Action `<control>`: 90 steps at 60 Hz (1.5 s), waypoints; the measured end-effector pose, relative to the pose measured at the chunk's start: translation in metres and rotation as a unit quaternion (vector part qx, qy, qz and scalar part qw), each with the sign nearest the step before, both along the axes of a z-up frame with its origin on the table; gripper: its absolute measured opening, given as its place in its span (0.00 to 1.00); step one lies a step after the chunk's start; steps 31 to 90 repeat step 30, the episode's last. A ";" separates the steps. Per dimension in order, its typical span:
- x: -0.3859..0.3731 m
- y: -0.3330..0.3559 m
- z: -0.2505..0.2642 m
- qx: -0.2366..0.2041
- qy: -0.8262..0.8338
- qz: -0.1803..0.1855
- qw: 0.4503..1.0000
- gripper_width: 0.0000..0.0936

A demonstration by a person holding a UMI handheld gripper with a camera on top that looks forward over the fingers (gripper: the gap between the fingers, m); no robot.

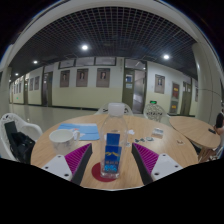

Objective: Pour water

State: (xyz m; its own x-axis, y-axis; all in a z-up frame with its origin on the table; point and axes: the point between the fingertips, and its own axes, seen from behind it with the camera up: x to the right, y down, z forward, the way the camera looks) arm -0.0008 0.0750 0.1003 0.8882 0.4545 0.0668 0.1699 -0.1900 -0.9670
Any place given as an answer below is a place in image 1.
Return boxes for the white plastic armchair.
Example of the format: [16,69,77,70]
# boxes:
[0,112,44,163]

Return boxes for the white ceramic mug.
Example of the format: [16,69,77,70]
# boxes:
[48,128,81,156]

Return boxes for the black bag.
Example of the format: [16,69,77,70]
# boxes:
[3,120,36,165]

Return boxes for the small round wooden table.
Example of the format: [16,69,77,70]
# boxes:
[168,115,222,164]

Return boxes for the white lattice-back chair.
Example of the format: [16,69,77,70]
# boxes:
[143,103,169,123]

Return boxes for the dark door with transom window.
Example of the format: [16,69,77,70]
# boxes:
[121,58,148,115]

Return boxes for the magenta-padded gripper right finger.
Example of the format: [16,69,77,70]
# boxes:
[130,142,184,186]

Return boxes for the flat round red coaster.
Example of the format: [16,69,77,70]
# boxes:
[91,161,118,183]

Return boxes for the dark hallway door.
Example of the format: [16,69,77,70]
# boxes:
[181,81,193,117]
[41,71,54,108]

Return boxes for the person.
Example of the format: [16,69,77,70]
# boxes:
[213,101,224,138]

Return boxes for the round ceiling lights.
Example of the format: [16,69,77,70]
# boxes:
[32,44,171,65]

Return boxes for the small white box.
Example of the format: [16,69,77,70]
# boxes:
[152,127,165,138]

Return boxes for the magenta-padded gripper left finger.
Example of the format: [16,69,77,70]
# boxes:
[41,142,94,187]

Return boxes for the framed wall portraits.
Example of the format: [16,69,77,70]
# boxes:
[13,67,167,96]

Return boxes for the plain white plastic chair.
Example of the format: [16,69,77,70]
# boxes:
[94,101,134,117]

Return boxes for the clear blue-labelled water bottle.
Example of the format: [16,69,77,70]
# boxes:
[99,102,129,180]

